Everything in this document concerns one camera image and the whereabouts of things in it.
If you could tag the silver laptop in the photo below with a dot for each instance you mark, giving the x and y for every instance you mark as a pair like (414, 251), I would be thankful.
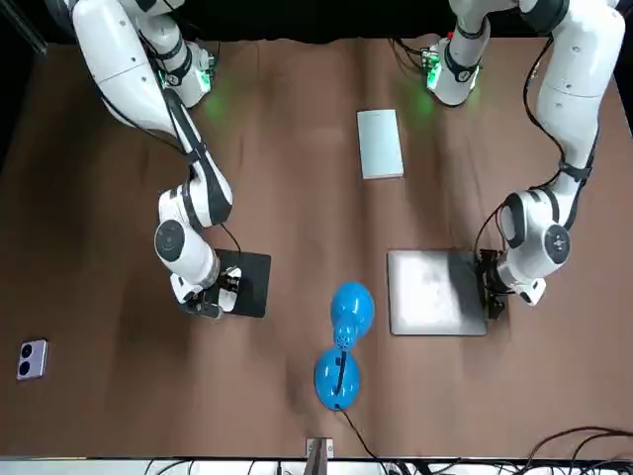
(425, 292)

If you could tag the aluminium frame post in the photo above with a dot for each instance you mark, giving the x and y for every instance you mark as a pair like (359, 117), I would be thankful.
(319, 455)

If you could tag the small purple box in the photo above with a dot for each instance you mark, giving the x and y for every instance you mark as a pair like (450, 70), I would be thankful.
(32, 359)

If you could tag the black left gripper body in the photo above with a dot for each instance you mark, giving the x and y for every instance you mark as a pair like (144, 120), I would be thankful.
(488, 282)

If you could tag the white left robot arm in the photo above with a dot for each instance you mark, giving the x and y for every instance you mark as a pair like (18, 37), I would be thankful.
(573, 99)

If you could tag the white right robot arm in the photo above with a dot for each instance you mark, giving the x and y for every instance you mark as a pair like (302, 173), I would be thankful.
(123, 64)

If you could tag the black mouse pad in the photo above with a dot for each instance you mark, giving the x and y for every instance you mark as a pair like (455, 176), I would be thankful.
(254, 282)

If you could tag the blue desk lamp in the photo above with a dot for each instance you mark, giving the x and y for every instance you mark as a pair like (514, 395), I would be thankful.
(351, 302)

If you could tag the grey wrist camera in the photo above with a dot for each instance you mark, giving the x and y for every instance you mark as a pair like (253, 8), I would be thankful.
(198, 307)

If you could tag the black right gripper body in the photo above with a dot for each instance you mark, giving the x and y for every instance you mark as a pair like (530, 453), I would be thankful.
(230, 282)

